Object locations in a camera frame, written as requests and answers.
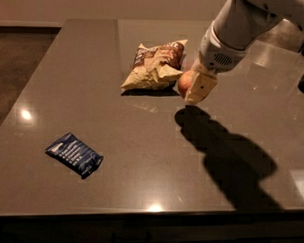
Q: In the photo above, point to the blue snack packet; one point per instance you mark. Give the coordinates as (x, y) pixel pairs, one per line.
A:
(75, 154)

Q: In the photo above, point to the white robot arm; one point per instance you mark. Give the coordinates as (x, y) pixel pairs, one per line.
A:
(229, 36)

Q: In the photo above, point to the steel dispenser box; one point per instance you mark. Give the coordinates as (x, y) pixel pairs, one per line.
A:
(284, 35)

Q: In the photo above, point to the red yellow apple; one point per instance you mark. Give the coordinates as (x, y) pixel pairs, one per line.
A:
(184, 82)

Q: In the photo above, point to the brown chip bag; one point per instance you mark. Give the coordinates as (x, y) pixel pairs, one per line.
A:
(155, 68)

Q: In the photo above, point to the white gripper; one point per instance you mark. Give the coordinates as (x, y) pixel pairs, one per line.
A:
(216, 56)

